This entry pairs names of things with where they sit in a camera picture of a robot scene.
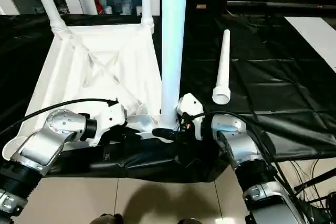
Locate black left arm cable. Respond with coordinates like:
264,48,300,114
0,98,118,136

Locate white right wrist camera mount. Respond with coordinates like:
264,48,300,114
176,93,205,141

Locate black plastic mat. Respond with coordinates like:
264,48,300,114
0,12,336,184

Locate black stand base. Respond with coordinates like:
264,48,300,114
293,169,336,224

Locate white board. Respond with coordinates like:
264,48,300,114
284,16,336,72

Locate white plastic table top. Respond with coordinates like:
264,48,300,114
2,24,180,163

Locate dark right robot foot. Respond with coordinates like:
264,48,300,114
175,217,203,224

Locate dark robot foot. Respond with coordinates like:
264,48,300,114
175,217,203,224
88,213,124,224

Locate dark left robot foot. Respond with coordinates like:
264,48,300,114
88,213,124,224

